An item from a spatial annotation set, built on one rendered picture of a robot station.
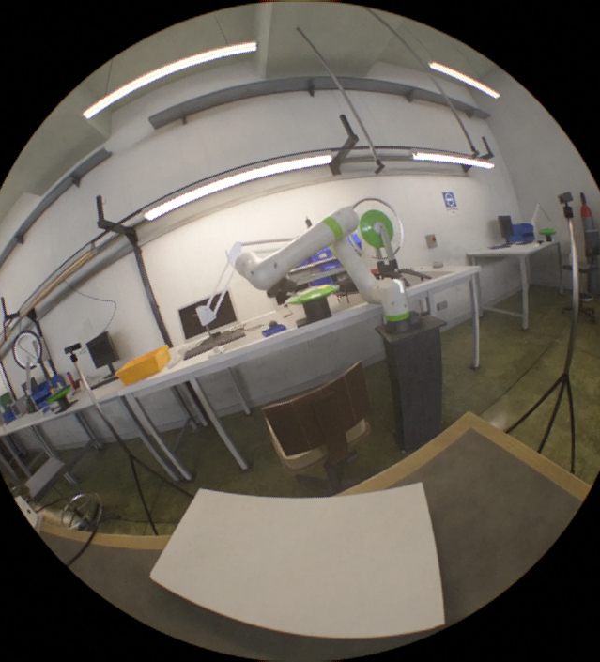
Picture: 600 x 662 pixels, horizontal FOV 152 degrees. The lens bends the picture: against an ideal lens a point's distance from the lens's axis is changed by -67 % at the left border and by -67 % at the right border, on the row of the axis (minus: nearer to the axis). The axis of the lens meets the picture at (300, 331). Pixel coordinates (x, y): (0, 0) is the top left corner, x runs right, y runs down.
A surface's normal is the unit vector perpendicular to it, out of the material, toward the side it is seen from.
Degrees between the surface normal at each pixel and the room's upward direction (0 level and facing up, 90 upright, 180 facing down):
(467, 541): 0
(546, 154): 90
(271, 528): 0
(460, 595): 0
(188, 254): 90
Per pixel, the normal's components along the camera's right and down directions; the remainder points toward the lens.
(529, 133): -0.94, 0.32
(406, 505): -0.29, -0.92
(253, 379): 0.16, 0.22
